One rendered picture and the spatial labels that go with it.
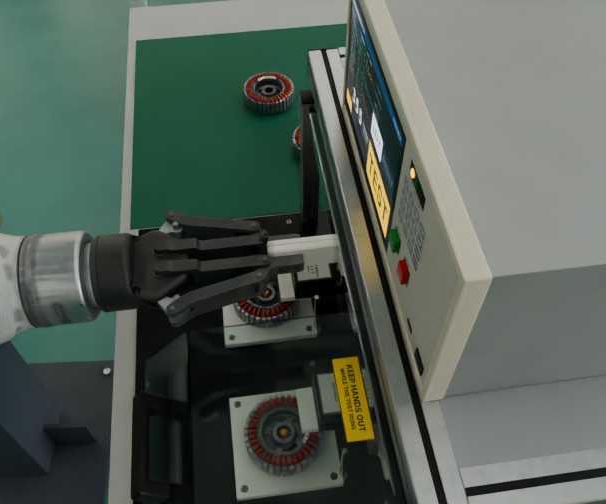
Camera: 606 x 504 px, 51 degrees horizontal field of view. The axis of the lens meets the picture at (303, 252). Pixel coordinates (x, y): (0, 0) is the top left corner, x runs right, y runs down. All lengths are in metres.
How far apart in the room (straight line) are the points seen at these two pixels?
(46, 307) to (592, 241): 0.47
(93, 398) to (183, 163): 0.83
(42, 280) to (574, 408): 0.51
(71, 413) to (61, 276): 1.33
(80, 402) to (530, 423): 1.47
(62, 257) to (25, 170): 1.97
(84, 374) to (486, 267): 1.61
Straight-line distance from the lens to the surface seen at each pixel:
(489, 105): 0.60
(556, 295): 0.53
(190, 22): 1.75
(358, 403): 0.68
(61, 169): 2.54
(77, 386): 1.96
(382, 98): 0.66
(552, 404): 0.67
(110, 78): 2.89
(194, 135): 1.41
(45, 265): 0.62
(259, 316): 1.03
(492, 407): 0.65
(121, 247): 0.62
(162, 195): 1.30
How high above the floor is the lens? 1.69
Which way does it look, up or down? 53 degrees down
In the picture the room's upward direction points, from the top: straight up
